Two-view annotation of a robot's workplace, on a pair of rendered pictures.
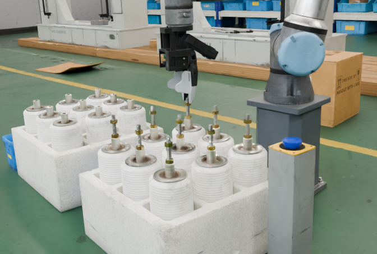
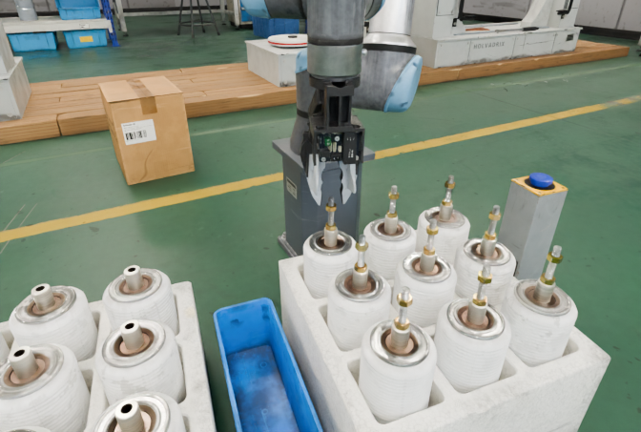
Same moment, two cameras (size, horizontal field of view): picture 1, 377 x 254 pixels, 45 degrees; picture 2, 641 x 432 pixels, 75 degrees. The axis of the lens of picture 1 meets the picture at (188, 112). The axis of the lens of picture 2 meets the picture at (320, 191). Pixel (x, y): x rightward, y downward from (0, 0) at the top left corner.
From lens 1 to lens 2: 123 cm
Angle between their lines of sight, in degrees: 68
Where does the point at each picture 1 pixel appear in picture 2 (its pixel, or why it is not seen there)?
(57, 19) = not seen: outside the picture
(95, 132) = (167, 380)
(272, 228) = (523, 275)
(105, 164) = (428, 378)
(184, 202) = not seen: hidden behind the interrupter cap
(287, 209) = (546, 246)
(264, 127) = (326, 193)
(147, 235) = (574, 386)
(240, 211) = not seen: hidden behind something
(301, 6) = (403, 22)
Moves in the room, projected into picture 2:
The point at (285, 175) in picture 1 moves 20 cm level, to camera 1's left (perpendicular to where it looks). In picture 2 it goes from (552, 215) to (577, 280)
